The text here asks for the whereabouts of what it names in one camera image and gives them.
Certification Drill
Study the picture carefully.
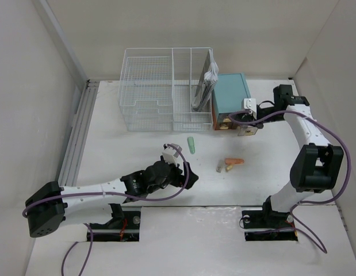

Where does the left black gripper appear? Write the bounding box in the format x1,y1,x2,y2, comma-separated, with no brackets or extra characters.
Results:
147,156,197,194

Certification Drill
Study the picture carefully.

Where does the clear smoked drawer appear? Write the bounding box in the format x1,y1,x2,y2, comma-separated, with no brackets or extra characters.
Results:
238,125,258,136

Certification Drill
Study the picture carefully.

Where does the green eraser stick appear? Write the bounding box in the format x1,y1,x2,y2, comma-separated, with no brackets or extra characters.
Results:
187,136,196,155

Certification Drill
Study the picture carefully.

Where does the grey white booklet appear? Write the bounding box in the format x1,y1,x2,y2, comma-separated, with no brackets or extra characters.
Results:
192,48,219,112

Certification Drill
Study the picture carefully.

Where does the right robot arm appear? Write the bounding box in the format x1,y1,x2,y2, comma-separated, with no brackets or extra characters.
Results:
229,85,350,228

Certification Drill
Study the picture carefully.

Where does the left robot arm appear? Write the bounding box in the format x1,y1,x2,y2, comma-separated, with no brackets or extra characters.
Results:
22,160,199,238

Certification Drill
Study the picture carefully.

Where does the grey white eraser block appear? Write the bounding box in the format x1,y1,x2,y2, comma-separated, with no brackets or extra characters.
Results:
216,159,225,173

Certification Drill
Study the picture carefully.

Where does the orange marker pen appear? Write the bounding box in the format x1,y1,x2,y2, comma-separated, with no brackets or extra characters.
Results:
224,158,244,165

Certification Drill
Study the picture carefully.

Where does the teal drawer box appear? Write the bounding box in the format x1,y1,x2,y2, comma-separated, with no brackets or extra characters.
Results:
212,73,251,131

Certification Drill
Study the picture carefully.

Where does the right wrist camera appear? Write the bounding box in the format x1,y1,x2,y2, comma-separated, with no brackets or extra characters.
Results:
242,98,257,119

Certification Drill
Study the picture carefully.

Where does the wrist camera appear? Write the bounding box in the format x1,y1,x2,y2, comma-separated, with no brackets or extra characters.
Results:
162,144,182,166
242,98,257,119

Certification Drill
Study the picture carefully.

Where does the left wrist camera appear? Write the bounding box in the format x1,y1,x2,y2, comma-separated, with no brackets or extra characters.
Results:
162,144,182,166

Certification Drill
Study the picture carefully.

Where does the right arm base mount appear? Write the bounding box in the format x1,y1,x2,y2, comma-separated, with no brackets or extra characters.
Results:
241,209,298,242

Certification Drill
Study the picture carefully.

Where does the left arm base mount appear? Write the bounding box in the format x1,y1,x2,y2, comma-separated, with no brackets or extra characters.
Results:
90,204,141,242

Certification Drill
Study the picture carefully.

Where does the white wire mesh organizer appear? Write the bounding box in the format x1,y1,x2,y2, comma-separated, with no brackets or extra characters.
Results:
118,47,213,132

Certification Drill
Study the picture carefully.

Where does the aluminium rail frame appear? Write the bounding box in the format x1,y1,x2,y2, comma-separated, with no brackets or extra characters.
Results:
56,80,99,186

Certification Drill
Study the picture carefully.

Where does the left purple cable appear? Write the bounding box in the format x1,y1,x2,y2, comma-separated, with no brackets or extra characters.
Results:
22,143,193,276

